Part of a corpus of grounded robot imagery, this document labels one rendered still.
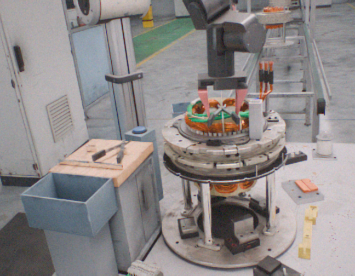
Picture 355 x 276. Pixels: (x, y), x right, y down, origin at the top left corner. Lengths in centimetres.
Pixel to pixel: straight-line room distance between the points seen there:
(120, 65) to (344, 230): 86
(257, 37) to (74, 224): 53
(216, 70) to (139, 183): 37
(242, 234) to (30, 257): 174
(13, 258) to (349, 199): 196
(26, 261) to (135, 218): 160
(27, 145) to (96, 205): 240
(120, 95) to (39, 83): 191
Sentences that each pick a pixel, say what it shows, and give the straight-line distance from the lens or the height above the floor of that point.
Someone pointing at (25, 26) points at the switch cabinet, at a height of 126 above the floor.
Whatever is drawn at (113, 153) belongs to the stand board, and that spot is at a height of 106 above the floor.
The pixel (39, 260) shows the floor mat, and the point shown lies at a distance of 250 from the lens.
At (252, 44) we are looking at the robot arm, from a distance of 74.
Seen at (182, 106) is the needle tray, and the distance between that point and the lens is 133.
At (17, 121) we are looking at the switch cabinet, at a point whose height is 59.
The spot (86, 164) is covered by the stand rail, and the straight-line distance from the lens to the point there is 94.
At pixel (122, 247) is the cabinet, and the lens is 98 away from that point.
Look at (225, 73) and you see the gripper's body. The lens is 80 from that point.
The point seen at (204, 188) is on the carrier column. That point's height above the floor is 98.
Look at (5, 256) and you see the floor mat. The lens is 264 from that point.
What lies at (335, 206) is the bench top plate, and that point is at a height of 78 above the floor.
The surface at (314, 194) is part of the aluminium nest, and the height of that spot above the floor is 80.
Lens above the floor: 145
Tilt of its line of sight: 22 degrees down
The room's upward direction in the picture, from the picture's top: 6 degrees counter-clockwise
